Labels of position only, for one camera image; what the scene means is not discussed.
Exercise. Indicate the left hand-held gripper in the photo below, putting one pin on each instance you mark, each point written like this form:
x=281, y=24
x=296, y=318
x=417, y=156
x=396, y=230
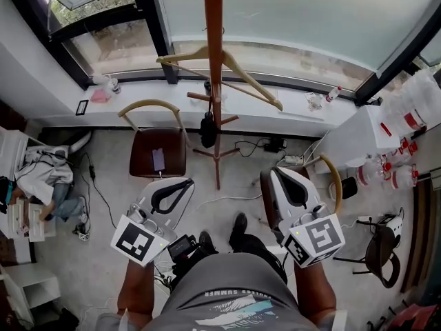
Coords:
x=134, y=243

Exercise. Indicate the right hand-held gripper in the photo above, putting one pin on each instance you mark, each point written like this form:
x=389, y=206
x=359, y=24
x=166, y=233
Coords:
x=320, y=240

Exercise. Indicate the black umbrella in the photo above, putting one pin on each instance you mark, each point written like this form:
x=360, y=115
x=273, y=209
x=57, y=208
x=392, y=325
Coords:
x=207, y=129

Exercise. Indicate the brown wooden coat rack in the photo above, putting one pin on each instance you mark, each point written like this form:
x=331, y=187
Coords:
x=213, y=29

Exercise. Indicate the person's left forearm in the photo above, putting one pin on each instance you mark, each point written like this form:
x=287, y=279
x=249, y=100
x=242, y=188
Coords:
x=136, y=288

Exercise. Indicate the person's right forearm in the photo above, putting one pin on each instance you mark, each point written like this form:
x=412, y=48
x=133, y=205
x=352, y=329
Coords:
x=313, y=291

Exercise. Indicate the brown chair with curved backrest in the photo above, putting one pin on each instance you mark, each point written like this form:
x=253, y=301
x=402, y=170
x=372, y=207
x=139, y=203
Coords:
x=144, y=150
x=267, y=198

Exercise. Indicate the white power strip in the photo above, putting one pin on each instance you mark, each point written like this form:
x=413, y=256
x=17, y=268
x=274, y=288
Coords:
x=294, y=159

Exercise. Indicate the purple smartphone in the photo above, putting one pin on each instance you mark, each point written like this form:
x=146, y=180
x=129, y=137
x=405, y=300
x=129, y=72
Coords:
x=158, y=159

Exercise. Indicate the black device with screen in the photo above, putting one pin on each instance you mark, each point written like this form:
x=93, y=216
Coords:
x=181, y=248

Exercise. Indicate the small white bin black top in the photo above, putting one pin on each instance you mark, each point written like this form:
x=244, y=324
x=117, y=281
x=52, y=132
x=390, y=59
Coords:
x=349, y=186

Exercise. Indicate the person's left black shoe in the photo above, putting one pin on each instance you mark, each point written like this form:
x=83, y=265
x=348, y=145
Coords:
x=206, y=241

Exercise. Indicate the person's black shoe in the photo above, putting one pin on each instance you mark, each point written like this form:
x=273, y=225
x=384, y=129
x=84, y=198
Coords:
x=206, y=241
x=239, y=226

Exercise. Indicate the person's right black shoe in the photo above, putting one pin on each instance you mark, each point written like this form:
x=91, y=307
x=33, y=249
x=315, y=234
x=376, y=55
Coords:
x=239, y=226

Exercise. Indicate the person's black trousers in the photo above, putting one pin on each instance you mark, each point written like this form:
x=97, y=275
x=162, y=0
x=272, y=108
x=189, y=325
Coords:
x=255, y=250

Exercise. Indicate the small black white patterned block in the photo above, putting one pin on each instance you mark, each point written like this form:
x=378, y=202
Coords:
x=84, y=236

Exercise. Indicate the white water dispenser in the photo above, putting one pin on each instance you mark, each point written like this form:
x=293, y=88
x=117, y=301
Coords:
x=361, y=133

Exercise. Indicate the person's grey printed shirt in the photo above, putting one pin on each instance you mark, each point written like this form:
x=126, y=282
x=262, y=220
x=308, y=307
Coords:
x=224, y=278

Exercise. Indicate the pile of clear water jugs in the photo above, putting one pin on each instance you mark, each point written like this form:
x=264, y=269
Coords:
x=389, y=174

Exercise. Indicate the clear plastic bottle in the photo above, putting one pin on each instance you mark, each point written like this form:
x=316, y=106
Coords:
x=313, y=101

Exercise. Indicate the black wicker stool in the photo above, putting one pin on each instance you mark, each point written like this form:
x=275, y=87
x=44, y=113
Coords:
x=382, y=253

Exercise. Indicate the red capped water bottle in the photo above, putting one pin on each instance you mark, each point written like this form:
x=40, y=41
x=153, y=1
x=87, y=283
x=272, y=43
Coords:
x=333, y=94

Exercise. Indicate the light wooden clothes hanger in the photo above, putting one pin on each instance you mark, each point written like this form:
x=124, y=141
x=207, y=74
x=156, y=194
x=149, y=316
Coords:
x=255, y=85

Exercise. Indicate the pink cloth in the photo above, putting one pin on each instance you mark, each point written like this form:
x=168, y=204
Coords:
x=100, y=96

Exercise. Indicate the white printed cup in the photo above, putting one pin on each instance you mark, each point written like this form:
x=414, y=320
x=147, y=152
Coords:
x=115, y=86

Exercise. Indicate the crumpled white plastic bag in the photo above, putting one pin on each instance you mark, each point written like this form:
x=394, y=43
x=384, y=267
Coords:
x=101, y=80

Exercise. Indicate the low white shelf unit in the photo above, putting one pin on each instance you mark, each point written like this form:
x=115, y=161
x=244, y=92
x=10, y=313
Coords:
x=34, y=281

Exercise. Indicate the black bag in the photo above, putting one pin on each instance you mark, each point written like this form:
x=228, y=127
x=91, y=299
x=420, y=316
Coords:
x=65, y=319

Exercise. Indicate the white drawer cabinet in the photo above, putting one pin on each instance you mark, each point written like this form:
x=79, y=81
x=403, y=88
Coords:
x=13, y=147

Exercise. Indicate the pink red bag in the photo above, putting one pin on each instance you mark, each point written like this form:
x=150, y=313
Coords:
x=417, y=317

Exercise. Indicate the black framed window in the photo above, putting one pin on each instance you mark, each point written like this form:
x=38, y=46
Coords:
x=151, y=29

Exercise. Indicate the black rectangular frame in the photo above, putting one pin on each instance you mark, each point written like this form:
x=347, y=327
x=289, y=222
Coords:
x=82, y=108

